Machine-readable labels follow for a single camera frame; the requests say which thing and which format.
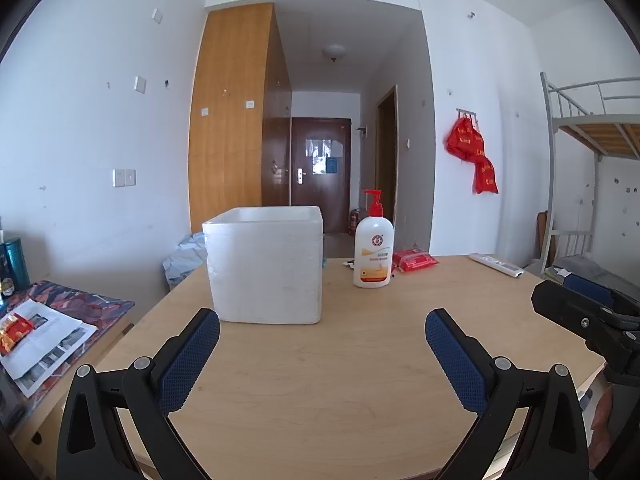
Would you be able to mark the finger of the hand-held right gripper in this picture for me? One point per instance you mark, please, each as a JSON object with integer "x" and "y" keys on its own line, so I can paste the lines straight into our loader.
{"x": 560, "y": 305}
{"x": 590, "y": 290}

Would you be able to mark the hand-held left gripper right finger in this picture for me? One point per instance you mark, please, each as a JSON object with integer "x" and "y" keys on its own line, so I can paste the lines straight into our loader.
{"x": 457, "y": 365}

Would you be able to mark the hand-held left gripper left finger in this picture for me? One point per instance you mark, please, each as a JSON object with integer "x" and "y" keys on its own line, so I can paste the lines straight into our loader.
{"x": 189, "y": 360}

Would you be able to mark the white foam box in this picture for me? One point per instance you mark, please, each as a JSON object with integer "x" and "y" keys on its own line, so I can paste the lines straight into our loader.
{"x": 265, "y": 270}

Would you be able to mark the grey bedding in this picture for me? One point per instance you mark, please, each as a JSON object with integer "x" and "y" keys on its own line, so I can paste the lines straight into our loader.
{"x": 585, "y": 265}

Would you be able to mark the leaning wooden board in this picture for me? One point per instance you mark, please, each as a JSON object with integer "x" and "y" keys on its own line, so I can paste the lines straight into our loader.
{"x": 543, "y": 240}

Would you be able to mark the white remote control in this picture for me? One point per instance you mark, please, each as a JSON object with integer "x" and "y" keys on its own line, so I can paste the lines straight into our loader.
{"x": 495, "y": 264}

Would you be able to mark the light blue plastic bag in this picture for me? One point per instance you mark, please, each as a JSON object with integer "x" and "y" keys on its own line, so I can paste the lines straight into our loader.
{"x": 185, "y": 260}

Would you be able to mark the red wet wipes packet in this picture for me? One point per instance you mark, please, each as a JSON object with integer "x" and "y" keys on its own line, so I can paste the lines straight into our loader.
{"x": 415, "y": 261}

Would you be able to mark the patterned blanket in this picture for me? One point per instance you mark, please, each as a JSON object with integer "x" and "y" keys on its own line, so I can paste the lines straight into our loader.
{"x": 75, "y": 300}

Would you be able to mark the white lotion pump bottle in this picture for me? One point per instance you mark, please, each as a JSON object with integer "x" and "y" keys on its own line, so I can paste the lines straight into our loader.
{"x": 372, "y": 255}

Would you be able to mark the printed paper sheet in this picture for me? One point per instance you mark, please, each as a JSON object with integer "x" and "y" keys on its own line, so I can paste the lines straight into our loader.
{"x": 50, "y": 340}

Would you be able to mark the red hanging bag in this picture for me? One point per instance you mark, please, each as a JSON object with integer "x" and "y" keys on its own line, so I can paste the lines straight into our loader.
{"x": 485, "y": 177}
{"x": 462, "y": 140}

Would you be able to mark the wooden side cabinet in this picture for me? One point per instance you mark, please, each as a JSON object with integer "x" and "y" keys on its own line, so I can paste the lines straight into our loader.
{"x": 47, "y": 410}

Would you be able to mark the metal bunk bed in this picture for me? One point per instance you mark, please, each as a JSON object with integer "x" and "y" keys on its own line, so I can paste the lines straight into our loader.
{"x": 605, "y": 135}

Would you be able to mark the red snack packet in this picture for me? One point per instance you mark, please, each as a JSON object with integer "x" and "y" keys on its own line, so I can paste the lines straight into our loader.
{"x": 15, "y": 332}

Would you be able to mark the red fire extinguisher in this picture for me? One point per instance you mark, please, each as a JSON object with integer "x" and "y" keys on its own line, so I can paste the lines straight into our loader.
{"x": 353, "y": 222}

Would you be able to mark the dark brown door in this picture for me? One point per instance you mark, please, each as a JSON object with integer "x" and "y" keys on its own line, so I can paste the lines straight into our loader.
{"x": 310, "y": 210}

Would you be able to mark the tall blue bottle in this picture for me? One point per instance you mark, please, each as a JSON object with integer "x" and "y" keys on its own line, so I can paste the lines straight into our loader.
{"x": 14, "y": 262}

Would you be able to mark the wooden wardrobe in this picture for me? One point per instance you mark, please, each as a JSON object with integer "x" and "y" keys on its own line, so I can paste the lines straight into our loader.
{"x": 225, "y": 135}

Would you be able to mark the ceiling lamp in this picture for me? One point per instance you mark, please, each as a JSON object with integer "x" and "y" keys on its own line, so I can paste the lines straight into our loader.
{"x": 335, "y": 53}

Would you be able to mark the double wall switch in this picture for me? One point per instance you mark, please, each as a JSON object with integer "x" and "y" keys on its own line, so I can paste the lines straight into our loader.
{"x": 124, "y": 177}

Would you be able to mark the wooden door frame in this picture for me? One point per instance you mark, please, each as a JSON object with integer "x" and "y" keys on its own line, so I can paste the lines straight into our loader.
{"x": 387, "y": 175}

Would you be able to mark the wall hook rack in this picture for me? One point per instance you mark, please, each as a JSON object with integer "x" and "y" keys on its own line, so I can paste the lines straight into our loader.
{"x": 467, "y": 113}

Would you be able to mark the white wall socket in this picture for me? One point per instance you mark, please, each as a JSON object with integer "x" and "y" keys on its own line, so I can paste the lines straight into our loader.
{"x": 139, "y": 84}

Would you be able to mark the small white wall plate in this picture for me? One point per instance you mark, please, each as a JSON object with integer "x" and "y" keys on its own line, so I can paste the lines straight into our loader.
{"x": 157, "y": 15}

